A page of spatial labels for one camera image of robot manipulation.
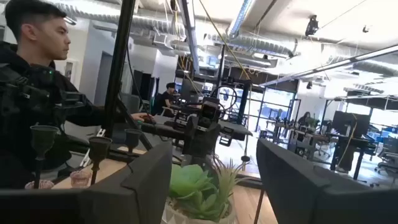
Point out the potted green succulent plant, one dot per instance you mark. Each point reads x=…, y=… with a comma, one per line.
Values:
x=192, y=186

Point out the person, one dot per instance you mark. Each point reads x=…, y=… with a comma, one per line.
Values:
x=166, y=98
x=304, y=119
x=31, y=109

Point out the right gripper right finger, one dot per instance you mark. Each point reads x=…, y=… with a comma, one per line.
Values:
x=289, y=186

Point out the black computer monitor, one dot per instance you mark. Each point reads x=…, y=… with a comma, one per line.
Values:
x=349, y=123

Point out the silver ventilation duct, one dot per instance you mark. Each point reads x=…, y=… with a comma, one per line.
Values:
x=149, y=23

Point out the black ceiling-mounted camera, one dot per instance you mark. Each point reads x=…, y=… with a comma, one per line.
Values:
x=311, y=26

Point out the long linear ceiling light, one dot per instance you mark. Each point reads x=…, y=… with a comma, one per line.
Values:
x=335, y=64

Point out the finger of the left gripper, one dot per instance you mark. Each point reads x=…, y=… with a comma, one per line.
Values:
x=191, y=140
x=211, y=141

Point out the pink glass votive holder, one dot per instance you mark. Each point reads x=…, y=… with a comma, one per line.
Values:
x=80, y=180
x=38, y=185

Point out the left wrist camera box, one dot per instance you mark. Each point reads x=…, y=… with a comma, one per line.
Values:
x=210, y=112

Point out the black standing desk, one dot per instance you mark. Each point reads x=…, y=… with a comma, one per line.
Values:
x=351, y=141

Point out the grey office chair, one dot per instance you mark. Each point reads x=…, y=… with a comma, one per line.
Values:
x=132, y=102

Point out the black office chair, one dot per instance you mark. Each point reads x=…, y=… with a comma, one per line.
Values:
x=388, y=152

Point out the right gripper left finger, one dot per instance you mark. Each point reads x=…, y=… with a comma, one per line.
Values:
x=140, y=186

